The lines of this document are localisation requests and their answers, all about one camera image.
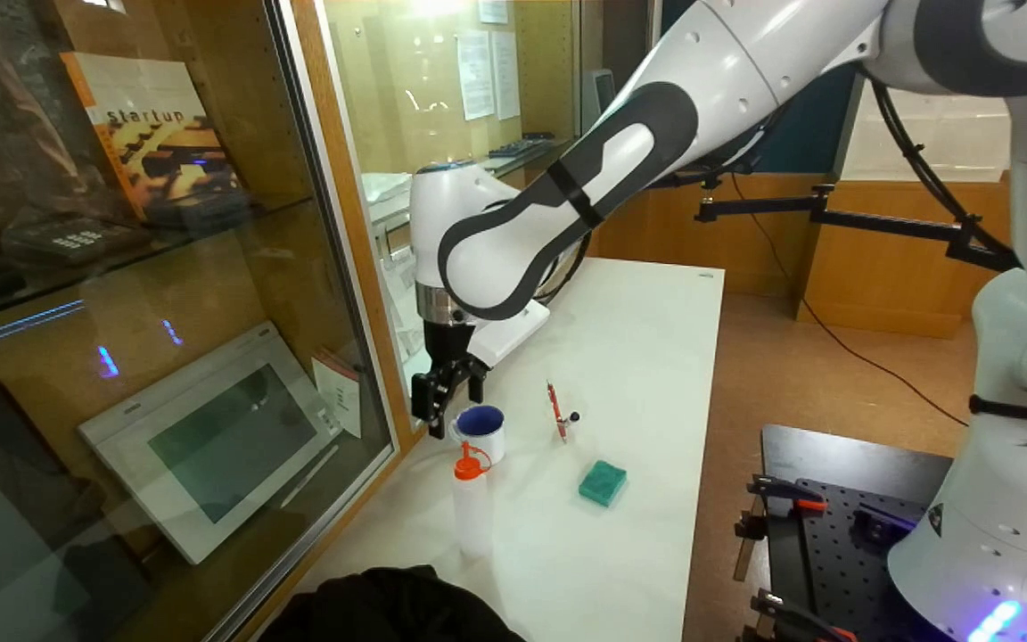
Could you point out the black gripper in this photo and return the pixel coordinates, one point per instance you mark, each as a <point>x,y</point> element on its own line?
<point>448,346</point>

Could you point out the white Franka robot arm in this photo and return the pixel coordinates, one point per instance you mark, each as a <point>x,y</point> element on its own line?
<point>715,72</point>

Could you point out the white cup blue inside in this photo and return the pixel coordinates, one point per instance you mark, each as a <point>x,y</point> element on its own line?
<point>482,436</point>

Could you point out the white plastic bottle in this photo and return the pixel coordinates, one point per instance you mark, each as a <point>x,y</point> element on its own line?
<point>471,517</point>

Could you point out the red pen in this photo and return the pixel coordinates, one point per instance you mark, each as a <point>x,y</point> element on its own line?
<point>557,410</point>

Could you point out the small white card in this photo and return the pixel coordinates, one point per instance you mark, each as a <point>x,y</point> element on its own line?
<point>335,397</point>

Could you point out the green sponge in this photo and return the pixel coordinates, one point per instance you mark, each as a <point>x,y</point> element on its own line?
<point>603,484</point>

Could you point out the wooden glass display case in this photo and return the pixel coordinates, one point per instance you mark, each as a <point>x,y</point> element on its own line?
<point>347,236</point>

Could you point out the white paper stack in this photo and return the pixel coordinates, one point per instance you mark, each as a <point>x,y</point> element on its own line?
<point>388,202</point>

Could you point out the white framed teal screen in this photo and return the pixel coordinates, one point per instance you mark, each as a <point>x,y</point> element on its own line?
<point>217,439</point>

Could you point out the white paper notice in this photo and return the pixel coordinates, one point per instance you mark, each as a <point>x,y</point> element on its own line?
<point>475,72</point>
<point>507,72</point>

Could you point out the orange picture book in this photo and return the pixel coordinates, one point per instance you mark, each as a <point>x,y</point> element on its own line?
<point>160,129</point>

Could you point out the small dark device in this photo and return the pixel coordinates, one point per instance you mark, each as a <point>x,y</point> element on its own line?
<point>72,239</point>

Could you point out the black perforated mounting board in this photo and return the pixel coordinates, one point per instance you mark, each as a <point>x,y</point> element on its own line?
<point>847,521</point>

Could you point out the dark framed panel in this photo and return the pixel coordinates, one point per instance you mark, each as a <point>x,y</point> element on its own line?
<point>26,521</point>

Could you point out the wooden counter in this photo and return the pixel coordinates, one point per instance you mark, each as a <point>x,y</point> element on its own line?
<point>894,263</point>

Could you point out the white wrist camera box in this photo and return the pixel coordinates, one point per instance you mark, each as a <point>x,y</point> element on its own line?
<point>510,332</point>

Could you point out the black camera boom bar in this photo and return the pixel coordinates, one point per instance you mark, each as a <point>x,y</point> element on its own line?
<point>858,223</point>

